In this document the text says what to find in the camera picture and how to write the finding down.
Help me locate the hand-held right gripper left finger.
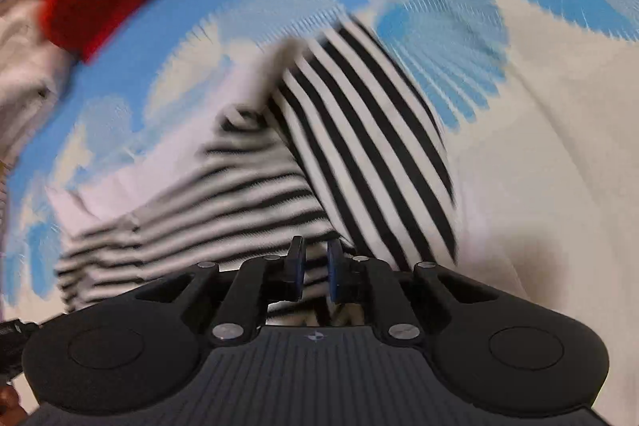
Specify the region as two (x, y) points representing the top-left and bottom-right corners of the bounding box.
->
(136, 235), (306, 348)

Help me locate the blue cream printed bed sheet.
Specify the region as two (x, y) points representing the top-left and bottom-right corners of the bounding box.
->
(0, 0), (639, 407)

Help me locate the person's left hand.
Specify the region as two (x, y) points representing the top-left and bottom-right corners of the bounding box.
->
(0, 383), (22, 426)

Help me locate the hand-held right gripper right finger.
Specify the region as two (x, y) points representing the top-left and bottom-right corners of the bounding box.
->
(326, 239), (499, 347)

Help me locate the black white striped shirt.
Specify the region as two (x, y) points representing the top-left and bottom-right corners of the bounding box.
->
(47, 19), (461, 328)

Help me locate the white speckled folded quilt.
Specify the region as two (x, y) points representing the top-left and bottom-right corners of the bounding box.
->
(0, 0), (85, 157)

